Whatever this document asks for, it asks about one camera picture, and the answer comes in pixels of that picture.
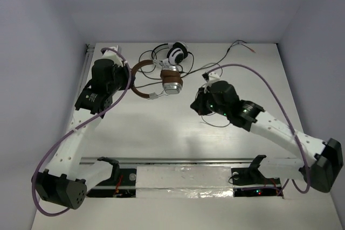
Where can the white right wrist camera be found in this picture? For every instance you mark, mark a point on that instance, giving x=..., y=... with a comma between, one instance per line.
x=210, y=78

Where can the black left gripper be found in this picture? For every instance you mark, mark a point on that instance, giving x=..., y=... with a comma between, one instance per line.
x=125, y=74

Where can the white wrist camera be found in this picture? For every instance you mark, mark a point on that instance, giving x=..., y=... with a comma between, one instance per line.
x=114, y=54
x=210, y=78

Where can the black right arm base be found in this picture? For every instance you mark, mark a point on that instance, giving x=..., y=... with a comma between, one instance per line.
x=249, y=182

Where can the aluminium rail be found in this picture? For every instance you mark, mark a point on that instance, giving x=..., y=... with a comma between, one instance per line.
x=194, y=161

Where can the white black headphones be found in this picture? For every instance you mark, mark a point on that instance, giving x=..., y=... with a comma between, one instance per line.
x=178, y=51

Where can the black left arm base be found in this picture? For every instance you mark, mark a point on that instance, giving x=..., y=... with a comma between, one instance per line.
x=120, y=184

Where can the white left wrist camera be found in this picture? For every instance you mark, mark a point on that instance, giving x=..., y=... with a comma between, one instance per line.
x=114, y=54

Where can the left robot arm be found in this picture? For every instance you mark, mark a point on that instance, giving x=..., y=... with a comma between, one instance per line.
x=58, y=185

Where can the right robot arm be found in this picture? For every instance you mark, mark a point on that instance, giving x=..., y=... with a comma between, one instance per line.
x=317, y=162

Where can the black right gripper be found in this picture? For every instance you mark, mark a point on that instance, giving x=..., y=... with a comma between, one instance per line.
x=199, y=103

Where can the brown silver headphones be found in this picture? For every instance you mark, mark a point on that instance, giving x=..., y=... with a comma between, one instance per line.
x=172, y=82

